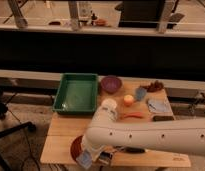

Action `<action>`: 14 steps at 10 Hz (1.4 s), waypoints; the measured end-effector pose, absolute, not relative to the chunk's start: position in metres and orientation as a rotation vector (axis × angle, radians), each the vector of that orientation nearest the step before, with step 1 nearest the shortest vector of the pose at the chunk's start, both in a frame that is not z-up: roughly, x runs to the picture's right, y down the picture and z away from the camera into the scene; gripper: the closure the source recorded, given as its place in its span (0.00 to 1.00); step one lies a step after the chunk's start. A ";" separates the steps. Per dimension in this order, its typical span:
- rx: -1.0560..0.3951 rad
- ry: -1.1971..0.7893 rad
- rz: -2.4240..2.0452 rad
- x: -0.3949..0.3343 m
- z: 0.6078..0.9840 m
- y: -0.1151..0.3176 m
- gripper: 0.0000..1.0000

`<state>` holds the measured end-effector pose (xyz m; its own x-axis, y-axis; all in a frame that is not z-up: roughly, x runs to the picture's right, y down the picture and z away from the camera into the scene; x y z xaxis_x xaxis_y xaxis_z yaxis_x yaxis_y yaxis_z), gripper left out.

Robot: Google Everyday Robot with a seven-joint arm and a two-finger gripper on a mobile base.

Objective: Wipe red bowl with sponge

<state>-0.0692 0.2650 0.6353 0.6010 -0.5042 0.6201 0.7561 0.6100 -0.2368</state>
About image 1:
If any orange round fruit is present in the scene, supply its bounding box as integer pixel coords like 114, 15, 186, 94
123, 95, 134, 107

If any small dark metal box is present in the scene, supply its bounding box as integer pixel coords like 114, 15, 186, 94
98, 152, 113, 165

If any orange carrot toy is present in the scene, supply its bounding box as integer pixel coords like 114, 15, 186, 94
120, 112, 143, 119

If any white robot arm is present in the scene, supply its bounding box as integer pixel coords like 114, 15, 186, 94
82, 103, 205, 159

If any blue sponge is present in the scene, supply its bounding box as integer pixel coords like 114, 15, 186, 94
76, 151, 92, 169

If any blue cloth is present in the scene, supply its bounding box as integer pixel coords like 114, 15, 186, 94
147, 99, 171, 113

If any black office chair base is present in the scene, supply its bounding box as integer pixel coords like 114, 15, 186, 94
0, 87, 37, 171

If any black rectangular object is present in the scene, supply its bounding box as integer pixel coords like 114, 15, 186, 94
152, 115, 174, 122

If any white cup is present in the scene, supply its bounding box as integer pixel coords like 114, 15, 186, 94
101, 98, 117, 110

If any purple bowl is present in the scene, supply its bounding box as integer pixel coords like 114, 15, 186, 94
100, 75, 122, 94

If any green plastic tray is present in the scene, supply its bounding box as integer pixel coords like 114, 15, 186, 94
53, 73, 98, 115

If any black handled knife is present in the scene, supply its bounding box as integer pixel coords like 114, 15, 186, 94
114, 147, 145, 154

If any brown dried grapes toy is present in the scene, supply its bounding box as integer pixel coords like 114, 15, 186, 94
144, 80, 164, 92

